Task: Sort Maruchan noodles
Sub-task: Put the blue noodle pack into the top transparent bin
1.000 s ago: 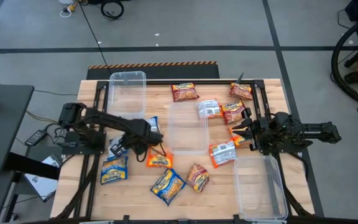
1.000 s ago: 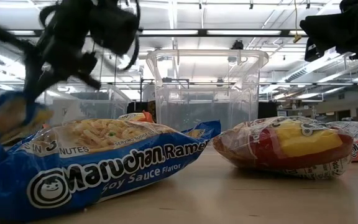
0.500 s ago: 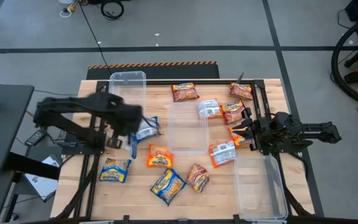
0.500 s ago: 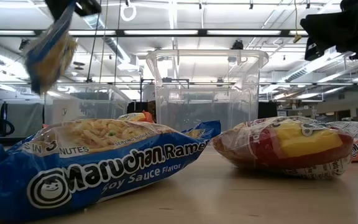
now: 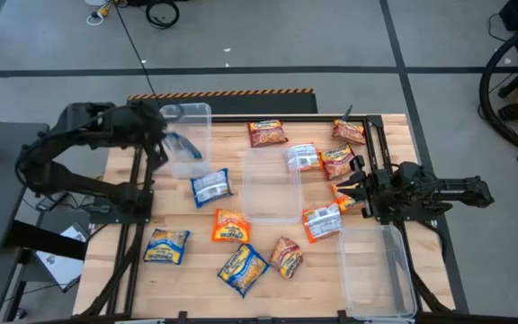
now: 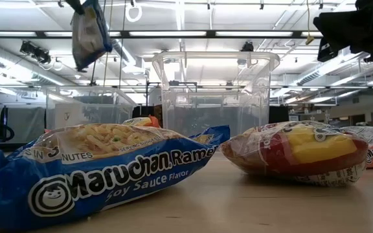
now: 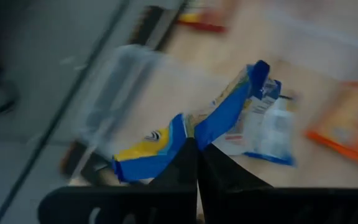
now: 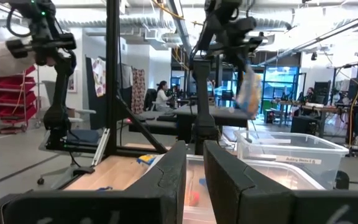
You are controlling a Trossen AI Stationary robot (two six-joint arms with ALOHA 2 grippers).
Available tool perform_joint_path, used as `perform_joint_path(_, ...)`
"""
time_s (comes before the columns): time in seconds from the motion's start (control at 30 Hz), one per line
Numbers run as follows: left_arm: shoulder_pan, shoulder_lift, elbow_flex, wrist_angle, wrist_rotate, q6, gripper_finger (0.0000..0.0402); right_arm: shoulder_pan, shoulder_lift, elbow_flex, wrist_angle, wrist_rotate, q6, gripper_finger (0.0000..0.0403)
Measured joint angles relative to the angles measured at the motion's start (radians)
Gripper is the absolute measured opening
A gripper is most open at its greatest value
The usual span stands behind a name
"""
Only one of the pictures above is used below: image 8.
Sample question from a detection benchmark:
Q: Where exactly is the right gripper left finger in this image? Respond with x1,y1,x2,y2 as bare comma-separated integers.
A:
0,140,188,224

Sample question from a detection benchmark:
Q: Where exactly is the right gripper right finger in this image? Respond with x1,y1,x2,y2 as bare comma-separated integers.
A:
203,139,358,224

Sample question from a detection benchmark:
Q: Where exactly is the blue Maruchan noodle packet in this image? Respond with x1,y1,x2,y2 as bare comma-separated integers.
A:
236,63,263,118
136,154,158,166

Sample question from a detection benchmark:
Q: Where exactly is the clear plastic bin white label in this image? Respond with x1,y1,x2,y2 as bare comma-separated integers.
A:
233,129,350,190

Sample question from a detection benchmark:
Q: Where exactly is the black desk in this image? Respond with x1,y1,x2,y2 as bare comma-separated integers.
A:
128,110,180,136
172,104,252,144

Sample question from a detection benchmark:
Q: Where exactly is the black foot pedal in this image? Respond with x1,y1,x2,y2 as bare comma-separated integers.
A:
72,166,96,175

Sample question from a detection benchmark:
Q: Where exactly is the silver aluminium bar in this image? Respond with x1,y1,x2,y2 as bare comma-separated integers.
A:
91,127,111,167

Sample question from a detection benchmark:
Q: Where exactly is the person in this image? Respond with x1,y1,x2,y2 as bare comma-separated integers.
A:
155,80,174,112
303,86,317,103

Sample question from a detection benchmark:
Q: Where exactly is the dark blue pad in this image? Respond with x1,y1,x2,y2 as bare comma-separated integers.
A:
66,129,101,146

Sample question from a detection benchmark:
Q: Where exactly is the black storage box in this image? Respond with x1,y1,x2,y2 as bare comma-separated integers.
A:
290,115,320,135

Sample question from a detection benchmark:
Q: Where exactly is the black monitor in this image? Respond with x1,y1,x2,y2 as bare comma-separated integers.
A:
314,81,332,105

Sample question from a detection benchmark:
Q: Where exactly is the black office chair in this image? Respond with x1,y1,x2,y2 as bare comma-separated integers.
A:
144,88,158,112

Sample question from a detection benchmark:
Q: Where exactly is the wooden table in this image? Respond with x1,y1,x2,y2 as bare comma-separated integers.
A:
270,99,343,125

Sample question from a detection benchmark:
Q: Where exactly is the red patterned cloth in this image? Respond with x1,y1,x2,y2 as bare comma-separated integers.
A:
131,68,146,115

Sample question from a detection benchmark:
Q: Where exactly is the black partition panel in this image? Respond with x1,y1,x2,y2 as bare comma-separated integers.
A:
85,55,108,131

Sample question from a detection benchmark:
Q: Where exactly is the white floral cloth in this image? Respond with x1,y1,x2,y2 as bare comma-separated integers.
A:
91,57,107,98

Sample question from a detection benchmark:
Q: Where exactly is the wheeled rack with red bins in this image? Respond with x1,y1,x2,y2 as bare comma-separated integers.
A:
0,64,40,135

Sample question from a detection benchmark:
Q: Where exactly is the black aluminium frame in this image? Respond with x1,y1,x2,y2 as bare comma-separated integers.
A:
104,0,169,158

